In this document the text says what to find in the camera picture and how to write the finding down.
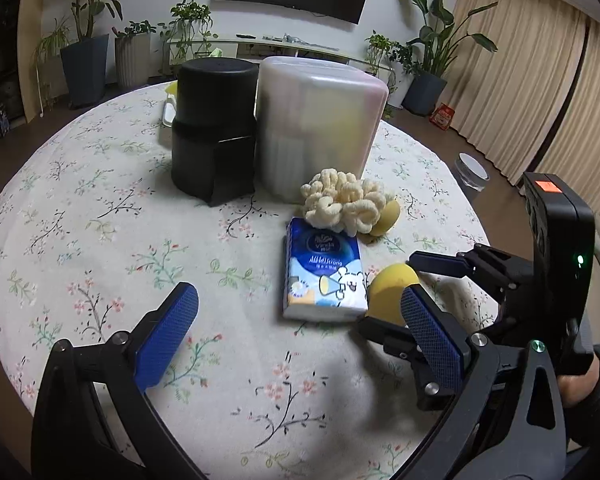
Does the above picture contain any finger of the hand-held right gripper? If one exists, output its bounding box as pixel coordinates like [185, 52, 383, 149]
[357, 316, 461, 412]
[407, 243, 531, 302]

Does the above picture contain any small bushy trailing plant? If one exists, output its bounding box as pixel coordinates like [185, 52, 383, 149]
[364, 31, 415, 121]

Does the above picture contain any person's right hand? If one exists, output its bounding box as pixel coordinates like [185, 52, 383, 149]
[555, 372, 600, 409]

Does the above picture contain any tall plant in blue pot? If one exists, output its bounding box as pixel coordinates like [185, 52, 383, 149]
[55, 0, 126, 108]

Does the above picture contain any blue tissue pack megaphone print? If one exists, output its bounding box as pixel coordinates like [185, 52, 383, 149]
[281, 216, 370, 322]

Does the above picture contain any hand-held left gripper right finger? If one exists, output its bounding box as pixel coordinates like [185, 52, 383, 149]
[400, 284, 568, 480]

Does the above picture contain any broad leaf plant grey pot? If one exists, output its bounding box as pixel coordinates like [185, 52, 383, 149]
[396, 0, 499, 116]

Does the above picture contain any round table with floral cloth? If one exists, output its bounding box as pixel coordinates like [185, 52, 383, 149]
[0, 77, 491, 480]

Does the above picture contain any trailing pothos plant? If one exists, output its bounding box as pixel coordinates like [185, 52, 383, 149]
[157, 0, 220, 63]

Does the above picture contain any grey trash bin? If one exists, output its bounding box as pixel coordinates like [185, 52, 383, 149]
[452, 152, 491, 193]

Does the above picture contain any plant in white ribbed pot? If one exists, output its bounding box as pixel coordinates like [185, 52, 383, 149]
[111, 20, 157, 90]

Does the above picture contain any dark shelf unit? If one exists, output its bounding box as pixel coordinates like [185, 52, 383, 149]
[0, 0, 38, 121]

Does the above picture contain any black cylindrical container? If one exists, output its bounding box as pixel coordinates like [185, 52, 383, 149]
[171, 57, 259, 207]

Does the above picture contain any red box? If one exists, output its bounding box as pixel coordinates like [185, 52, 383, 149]
[429, 103, 456, 131]

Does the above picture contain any white television console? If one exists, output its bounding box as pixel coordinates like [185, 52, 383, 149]
[167, 35, 396, 92]

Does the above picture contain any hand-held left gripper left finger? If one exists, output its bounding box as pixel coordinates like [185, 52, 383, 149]
[30, 281, 206, 480]

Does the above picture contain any thin spider plant on stand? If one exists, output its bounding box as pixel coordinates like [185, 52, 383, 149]
[31, 17, 72, 111]

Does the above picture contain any translucent plastic storage box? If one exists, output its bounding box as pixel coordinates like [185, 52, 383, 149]
[254, 56, 388, 204]

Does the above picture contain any cream chenille sponge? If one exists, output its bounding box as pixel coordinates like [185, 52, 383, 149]
[300, 170, 387, 237]

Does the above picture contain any beige curtain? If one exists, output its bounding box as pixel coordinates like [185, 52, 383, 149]
[440, 0, 600, 241]

